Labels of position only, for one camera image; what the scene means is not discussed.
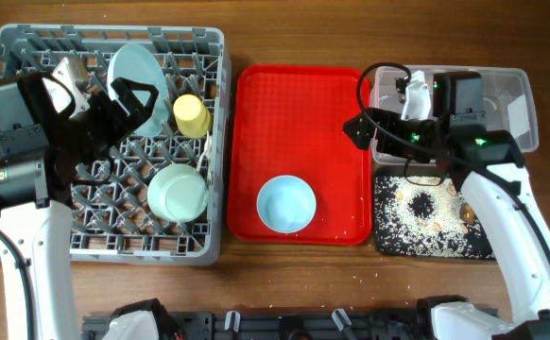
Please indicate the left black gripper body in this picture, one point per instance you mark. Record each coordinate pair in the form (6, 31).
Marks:
(93, 132)

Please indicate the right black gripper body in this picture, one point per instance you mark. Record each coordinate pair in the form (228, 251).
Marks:
(393, 143)

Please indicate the light blue plate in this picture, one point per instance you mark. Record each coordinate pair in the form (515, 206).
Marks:
(134, 62)

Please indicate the yellow plastic cup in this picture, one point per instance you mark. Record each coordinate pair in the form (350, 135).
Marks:
(192, 116)

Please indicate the white plastic fork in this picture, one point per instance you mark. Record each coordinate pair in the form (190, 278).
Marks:
(204, 155)

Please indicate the small blue food bowl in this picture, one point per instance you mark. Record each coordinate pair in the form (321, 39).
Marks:
(286, 204)

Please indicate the light green bowl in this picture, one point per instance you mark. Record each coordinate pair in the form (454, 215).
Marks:
(178, 193)

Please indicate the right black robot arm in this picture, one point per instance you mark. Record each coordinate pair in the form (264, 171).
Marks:
(488, 169)

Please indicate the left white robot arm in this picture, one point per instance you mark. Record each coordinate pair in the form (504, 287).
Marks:
(40, 149)

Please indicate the grey dishwasher rack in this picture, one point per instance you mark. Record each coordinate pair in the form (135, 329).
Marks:
(111, 218)

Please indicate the red plastic tray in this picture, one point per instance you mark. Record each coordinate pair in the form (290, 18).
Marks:
(289, 121)

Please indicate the black plastic tray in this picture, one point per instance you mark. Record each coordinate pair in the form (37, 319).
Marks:
(383, 250)

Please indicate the spilled rice and food scraps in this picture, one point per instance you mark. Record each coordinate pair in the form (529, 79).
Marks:
(426, 217)

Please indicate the clear plastic bin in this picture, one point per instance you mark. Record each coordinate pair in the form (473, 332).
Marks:
(507, 98)

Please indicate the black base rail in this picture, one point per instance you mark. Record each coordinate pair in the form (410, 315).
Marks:
(379, 324)

